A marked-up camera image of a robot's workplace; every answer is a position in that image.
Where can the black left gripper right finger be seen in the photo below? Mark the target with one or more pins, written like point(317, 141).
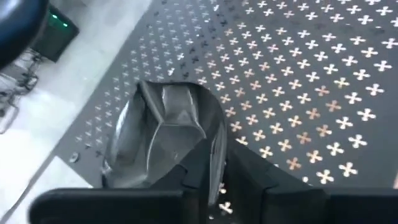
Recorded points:
point(264, 193)

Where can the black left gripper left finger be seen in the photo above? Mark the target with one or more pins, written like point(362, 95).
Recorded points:
point(199, 174)

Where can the black perforated metal shelf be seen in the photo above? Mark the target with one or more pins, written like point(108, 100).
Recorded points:
point(311, 93)

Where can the black box with green lights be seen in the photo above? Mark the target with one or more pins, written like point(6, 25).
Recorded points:
point(59, 37)

